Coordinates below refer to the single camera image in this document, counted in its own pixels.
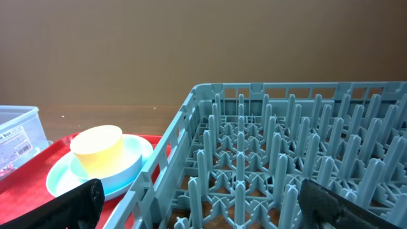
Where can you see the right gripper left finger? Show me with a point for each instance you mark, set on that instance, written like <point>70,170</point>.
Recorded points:
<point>79,208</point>

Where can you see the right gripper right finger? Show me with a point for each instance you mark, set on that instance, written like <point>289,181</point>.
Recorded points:
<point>337,206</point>

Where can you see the red snack wrapper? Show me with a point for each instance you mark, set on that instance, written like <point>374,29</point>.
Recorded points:
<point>5,171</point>

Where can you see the grey plastic dishwasher rack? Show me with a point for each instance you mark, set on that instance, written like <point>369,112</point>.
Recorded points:
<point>241,152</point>

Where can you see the red plastic serving tray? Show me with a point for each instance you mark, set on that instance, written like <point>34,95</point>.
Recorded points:
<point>25,189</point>

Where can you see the yellow plastic cup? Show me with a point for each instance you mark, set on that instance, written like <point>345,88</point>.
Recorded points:
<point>99,150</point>

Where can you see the light blue shallow bowl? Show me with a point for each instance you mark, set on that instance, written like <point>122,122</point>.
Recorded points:
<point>128,168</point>

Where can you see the clear plastic storage bin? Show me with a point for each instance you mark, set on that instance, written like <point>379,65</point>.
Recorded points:
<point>22,135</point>

